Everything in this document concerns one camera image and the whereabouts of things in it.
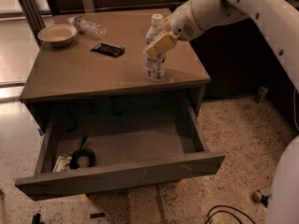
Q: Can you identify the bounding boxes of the open grey top drawer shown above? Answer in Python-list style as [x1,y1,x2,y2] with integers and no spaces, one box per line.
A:
[15,104,225,201]

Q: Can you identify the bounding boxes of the black floor cable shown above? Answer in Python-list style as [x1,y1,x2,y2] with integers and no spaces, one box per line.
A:
[204,204,257,224]

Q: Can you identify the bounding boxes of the black floor tape piece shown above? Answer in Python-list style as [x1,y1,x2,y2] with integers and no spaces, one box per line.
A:
[90,213,106,219]

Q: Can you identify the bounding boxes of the black snack packet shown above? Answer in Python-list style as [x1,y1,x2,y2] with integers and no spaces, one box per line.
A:
[92,42,125,58]

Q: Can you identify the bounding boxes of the blue tape piece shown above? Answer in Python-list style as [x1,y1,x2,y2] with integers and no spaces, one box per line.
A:
[37,128,44,136]

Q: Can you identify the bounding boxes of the white power strip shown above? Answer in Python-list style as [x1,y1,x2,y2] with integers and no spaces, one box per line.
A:
[252,190,269,207]

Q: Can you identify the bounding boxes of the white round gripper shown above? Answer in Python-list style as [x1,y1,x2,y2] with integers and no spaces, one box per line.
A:
[145,1,196,57]

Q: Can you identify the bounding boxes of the small black floor object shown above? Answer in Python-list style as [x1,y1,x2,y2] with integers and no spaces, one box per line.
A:
[31,213,44,224]

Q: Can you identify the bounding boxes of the clear plastic bottle lying down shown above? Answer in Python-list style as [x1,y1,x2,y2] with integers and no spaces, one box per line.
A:
[67,16,107,40]

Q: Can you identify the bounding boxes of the clear bottle with blue label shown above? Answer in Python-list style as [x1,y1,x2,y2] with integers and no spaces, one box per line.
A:
[144,14,165,82]

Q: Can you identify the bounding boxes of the coiled black cable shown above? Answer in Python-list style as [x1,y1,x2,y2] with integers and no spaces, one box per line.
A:
[69,133,97,170]

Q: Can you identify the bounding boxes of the beige ceramic bowl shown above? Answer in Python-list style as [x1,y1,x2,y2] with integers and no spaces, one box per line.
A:
[37,23,77,47]

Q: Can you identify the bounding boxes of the grey wooden cabinet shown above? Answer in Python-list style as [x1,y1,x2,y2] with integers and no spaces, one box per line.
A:
[20,7,211,133]

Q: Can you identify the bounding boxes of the white power adapter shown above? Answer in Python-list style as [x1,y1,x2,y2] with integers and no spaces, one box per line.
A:
[52,156,72,173]

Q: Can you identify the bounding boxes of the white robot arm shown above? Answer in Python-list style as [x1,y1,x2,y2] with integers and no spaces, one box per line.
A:
[144,0,299,224]

